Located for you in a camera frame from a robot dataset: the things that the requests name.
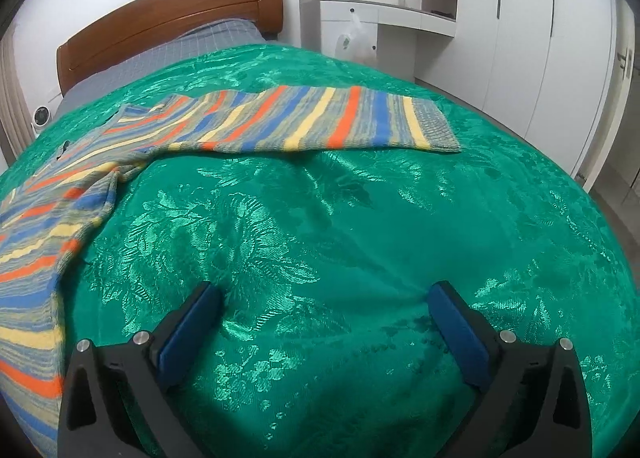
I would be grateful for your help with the white door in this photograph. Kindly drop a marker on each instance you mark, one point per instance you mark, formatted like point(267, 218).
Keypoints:
point(625, 138)

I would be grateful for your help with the green floral bedspread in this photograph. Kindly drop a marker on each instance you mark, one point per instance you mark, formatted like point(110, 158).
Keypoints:
point(325, 238)

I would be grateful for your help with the striped knitted sweater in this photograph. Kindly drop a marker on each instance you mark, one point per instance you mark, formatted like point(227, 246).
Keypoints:
point(300, 123)

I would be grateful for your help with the grey checked pillow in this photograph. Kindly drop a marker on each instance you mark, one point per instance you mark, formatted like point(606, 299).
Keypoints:
point(150, 58)

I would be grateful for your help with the small white fan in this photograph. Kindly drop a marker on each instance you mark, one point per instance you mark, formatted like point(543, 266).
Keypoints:
point(40, 117)

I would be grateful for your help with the white plastic bag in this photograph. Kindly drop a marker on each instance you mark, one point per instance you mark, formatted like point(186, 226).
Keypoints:
point(355, 41)

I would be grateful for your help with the brown wooden headboard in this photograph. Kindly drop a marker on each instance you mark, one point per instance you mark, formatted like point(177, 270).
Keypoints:
point(175, 8)

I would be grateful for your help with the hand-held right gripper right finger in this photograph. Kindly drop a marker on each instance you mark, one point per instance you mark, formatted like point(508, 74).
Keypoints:
point(460, 333)

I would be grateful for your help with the white wardrobe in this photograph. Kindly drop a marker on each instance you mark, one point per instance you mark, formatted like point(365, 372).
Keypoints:
point(520, 38)

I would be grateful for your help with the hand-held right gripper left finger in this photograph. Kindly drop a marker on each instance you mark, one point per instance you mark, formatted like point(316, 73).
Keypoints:
point(192, 333)

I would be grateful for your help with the white built-in desk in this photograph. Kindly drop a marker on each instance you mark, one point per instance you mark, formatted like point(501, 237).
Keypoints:
point(330, 13)

